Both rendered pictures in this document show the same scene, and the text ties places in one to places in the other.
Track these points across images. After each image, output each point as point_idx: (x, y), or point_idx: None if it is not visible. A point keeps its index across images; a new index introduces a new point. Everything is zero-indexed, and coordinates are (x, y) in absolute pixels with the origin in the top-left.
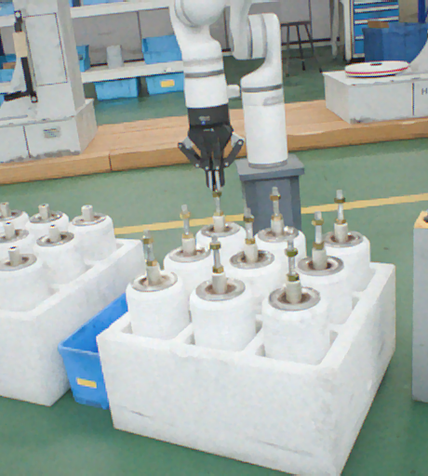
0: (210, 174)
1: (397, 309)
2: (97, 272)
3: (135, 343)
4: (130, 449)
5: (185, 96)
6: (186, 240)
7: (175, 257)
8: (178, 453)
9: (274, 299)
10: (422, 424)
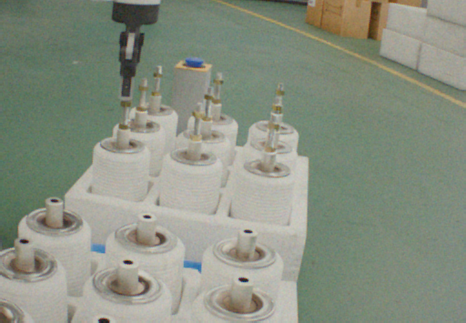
0: (134, 79)
1: (48, 197)
2: None
3: (305, 217)
4: (307, 314)
5: None
6: (201, 140)
7: (207, 161)
8: (298, 291)
9: (282, 131)
10: None
